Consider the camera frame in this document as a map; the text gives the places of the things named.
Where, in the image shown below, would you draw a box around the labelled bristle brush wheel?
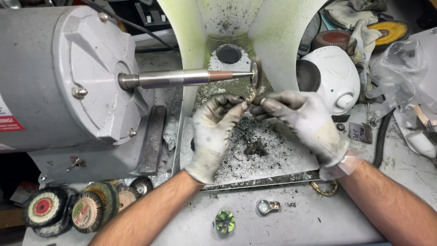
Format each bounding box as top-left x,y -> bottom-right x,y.
71,191 -> 104,234

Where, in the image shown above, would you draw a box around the brown ribbed wheel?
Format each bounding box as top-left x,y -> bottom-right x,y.
311,30 -> 352,51

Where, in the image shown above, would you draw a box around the black corrugated hose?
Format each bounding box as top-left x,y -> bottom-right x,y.
372,108 -> 396,169

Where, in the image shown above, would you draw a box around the clear plastic glove cuff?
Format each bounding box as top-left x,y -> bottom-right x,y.
319,150 -> 364,181

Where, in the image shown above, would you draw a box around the yellow buffing wheel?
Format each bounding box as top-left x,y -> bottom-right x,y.
367,20 -> 409,53

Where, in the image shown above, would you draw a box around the dirty white cloth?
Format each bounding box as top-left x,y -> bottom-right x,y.
346,19 -> 383,103

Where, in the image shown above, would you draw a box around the clear plastic bag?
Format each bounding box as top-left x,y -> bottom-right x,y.
365,39 -> 437,120

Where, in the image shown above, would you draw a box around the white round appliance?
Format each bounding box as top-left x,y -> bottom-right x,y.
296,46 -> 361,116

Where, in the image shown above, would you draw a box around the white dust hood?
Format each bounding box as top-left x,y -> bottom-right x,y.
156,0 -> 328,118

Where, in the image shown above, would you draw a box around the silver folding loupe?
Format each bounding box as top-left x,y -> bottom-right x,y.
256,199 -> 281,215

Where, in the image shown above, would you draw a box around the small bristle brush wheel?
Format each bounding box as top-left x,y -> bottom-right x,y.
249,57 -> 263,90

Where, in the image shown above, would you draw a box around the black cable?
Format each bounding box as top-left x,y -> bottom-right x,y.
82,0 -> 180,52

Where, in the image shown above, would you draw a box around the black buffing wheel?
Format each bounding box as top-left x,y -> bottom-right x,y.
32,219 -> 74,238

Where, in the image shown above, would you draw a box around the green stained buffing wheel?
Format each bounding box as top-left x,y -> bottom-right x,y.
82,181 -> 119,223

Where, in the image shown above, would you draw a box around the power strip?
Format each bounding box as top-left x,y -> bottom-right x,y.
135,2 -> 171,26

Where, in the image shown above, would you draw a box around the white tool handle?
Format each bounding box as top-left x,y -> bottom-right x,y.
404,131 -> 437,158

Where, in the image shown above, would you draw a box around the metal pins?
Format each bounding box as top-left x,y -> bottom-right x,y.
365,102 -> 379,128

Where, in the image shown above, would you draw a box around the green patterned disc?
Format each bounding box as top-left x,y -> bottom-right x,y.
215,210 -> 236,234

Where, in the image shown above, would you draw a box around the grey compound bar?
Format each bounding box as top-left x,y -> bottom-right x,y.
138,105 -> 167,175

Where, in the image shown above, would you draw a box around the person's right hand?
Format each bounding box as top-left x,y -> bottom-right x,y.
250,90 -> 350,168

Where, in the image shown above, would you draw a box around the steel tapered spindle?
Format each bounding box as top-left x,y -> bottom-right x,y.
118,68 -> 255,90

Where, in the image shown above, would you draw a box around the pile of dirty cloths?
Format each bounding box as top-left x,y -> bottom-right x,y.
323,0 -> 388,29

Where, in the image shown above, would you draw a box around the person's left hand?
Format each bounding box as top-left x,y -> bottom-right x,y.
184,93 -> 249,185

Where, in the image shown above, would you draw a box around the dirty mesh filter tray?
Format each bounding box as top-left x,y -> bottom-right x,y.
179,109 -> 321,191

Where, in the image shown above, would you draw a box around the red centred buffing wheel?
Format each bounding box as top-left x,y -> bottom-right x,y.
22,187 -> 69,229

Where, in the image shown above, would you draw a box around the gold chain bracelet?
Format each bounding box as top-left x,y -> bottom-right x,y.
310,180 -> 338,197

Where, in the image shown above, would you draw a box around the black debris clump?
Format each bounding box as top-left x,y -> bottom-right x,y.
243,138 -> 268,158

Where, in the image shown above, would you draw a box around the crumpled foil piece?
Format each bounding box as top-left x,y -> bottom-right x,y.
162,99 -> 183,151

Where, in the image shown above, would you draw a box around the tan centred brush wheel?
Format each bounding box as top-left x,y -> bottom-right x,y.
116,185 -> 140,212

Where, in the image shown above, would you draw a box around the small labelled plastic pouch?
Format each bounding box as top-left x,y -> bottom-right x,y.
349,122 -> 373,144

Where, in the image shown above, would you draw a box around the grey polishing motor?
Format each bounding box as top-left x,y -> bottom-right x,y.
0,5 -> 178,185

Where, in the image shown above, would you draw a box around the small dark brush wheel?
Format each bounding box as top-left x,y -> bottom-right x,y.
130,176 -> 154,196

